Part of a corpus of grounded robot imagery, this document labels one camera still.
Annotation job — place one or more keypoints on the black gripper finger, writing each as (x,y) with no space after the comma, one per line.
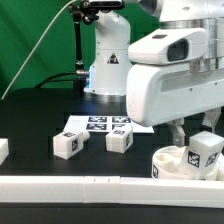
(211,118)
(177,131)

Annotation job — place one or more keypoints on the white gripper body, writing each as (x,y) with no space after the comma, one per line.
(159,94)

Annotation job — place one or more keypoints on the white round stool seat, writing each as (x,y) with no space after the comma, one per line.
(166,162)

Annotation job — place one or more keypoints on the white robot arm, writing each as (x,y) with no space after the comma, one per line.
(109,72)

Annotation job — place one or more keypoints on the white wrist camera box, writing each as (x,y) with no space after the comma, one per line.
(169,46)

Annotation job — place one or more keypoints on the white front fence rail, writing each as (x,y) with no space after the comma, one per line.
(118,190)

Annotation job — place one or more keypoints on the white fence rail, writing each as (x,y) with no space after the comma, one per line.
(118,190)
(4,151)

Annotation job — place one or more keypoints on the black overhead camera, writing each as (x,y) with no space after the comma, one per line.
(103,4)

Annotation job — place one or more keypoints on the white left fence rail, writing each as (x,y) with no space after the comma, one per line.
(4,151)

